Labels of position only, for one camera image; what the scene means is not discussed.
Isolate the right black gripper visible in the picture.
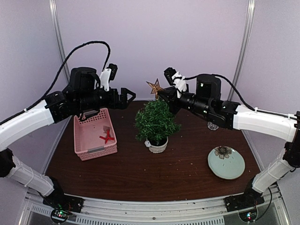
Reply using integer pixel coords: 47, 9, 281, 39
158, 87, 212, 117

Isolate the gold star ornament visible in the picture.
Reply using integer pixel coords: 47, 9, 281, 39
146, 78, 164, 100

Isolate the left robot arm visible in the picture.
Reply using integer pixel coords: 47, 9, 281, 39
0, 62, 136, 208

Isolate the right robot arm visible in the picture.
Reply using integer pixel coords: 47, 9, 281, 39
158, 68, 300, 207

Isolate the small green christmas tree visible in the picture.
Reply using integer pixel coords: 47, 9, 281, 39
135, 99, 181, 146

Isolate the white tree pot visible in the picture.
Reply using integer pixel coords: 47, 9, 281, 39
148, 138, 168, 154

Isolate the red bow ornament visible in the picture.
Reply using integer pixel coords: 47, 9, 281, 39
99, 130, 116, 144

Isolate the pink plastic basket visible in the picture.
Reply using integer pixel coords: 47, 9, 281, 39
73, 108, 117, 161

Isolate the clear drinking glass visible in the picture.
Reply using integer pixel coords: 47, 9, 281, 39
207, 122, 219, 131

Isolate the light green floral plate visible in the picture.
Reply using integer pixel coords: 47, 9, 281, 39
207, 146, 246, 180

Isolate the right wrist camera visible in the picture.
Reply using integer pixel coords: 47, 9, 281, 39
164, 67, 188, 98

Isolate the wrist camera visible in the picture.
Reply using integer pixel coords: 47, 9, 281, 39
99, 63, 118, 92
164, 67, 188, 98

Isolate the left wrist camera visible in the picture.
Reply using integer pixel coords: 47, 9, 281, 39
99, 63, 118, 92

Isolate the aluminium front rail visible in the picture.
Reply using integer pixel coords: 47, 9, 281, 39
18, 180, 293, 225

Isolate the left aluminium frame post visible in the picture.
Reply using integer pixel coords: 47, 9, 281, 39
48, 0, 72, 82

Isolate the aluminium frame post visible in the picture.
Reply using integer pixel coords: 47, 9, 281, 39
232, 0, 255, 88
48, 0, 72, 82

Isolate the right aluminium frame post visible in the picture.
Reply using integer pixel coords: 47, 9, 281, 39
232, 0, 255, 88

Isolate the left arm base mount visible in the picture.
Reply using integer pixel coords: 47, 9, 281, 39
39, 193, 84, 225

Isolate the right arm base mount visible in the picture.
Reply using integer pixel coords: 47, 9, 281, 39
224, 194, 265, 223

